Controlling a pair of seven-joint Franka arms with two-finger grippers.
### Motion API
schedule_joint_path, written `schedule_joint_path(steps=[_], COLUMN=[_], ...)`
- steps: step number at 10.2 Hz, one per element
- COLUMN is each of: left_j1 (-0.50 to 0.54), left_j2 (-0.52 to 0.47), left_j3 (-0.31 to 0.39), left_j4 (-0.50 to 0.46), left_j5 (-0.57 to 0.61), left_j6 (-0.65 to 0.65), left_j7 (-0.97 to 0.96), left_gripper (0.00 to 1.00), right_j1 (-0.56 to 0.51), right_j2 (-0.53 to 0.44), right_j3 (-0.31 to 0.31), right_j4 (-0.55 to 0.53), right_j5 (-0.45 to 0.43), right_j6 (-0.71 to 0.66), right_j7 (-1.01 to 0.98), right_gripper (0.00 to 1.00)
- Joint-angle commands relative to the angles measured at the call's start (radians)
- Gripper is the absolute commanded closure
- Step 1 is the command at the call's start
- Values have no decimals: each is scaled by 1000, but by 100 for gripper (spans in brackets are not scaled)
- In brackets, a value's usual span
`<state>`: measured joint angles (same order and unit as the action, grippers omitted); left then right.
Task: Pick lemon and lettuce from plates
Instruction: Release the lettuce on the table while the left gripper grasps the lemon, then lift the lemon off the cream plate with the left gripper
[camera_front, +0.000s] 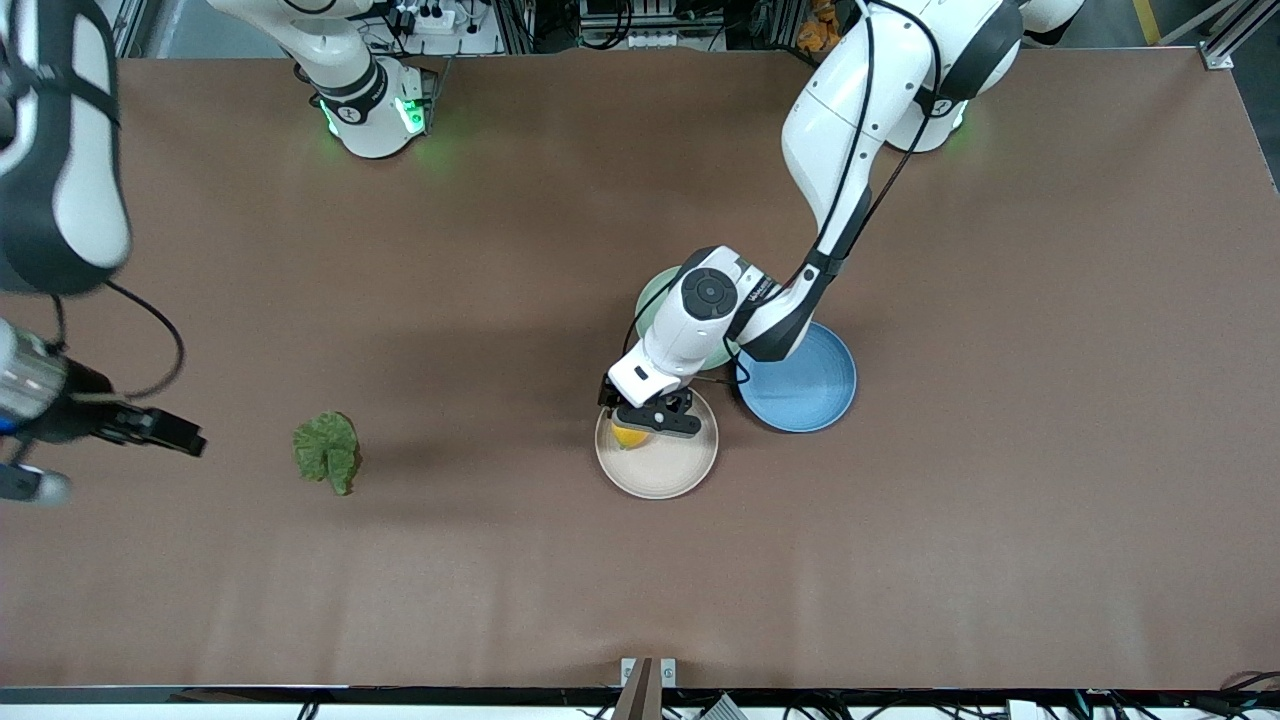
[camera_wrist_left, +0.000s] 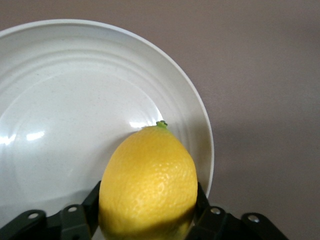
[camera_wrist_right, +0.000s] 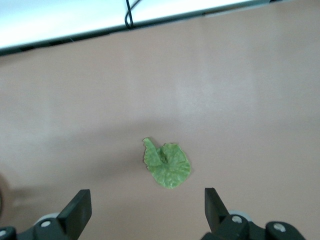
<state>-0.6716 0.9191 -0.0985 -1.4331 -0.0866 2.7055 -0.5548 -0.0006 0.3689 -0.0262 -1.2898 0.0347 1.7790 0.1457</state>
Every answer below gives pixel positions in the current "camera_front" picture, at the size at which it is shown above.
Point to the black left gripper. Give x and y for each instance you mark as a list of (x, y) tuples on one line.
[(607, 393)]

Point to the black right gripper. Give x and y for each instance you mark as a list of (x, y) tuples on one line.
[(72, 413)]

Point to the yellow lemon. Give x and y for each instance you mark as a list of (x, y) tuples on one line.
[(628, 436)]

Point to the green lettuce leaf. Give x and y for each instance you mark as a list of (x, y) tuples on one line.
[(327, 450)]

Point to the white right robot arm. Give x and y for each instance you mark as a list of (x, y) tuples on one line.
[(70, 200)]

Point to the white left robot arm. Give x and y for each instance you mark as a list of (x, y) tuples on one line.
[(850, 120)]

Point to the beige round plate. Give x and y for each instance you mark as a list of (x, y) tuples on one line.
[(665, 470)]

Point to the green round plate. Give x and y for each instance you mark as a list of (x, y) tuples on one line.
[(650, 300)]

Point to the blue round plate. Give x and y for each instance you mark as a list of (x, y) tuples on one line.
[(810, 390)]

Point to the white power strip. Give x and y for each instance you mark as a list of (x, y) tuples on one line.
[(430, 18)]

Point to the bag of orange snacks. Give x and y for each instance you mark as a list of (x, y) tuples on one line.
[(815, 30)]

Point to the metal table edge bracket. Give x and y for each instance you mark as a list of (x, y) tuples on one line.
[(648, 680)]

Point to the aluminium frame profile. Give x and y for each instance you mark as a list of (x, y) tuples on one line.
[(130, 25), (1225, 45)]

